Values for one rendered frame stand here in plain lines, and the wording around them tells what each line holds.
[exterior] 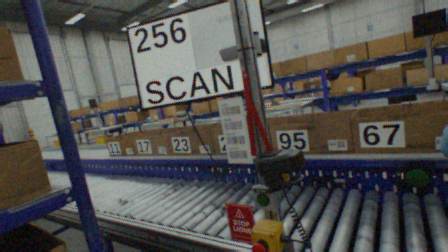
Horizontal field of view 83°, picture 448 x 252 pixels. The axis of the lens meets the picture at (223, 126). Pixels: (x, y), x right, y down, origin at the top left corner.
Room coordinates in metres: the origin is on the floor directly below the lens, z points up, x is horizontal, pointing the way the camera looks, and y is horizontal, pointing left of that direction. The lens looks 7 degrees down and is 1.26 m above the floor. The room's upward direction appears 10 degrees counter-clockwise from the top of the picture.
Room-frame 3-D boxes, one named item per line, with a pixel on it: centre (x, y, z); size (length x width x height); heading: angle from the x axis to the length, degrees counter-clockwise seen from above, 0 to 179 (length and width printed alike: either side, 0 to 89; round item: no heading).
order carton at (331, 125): (1.33, -0.48, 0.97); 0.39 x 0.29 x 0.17; 55
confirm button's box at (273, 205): (0.69, -0.08, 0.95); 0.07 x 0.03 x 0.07; 55
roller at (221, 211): (1.15, 0.05, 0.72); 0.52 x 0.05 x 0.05; 145
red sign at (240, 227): (0.73, -0.03, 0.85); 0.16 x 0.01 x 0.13; 55
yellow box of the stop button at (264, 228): (0.64, -0.09, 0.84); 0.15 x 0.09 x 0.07; 55
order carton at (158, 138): (2.01, 0.48, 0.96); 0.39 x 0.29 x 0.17; 55
